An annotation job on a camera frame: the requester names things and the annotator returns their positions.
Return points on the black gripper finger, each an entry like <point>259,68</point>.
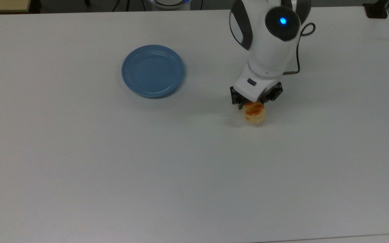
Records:
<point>272,94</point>
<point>237,98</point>

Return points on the black table clamp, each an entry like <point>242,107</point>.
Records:
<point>377,10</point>

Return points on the wooden desk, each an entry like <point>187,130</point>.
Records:
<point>3,5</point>

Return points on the blue plastic plate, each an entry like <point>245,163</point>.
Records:
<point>153,71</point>

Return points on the round golden bread roll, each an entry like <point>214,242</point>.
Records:
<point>255,113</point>

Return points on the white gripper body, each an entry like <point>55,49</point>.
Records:
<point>253,86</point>

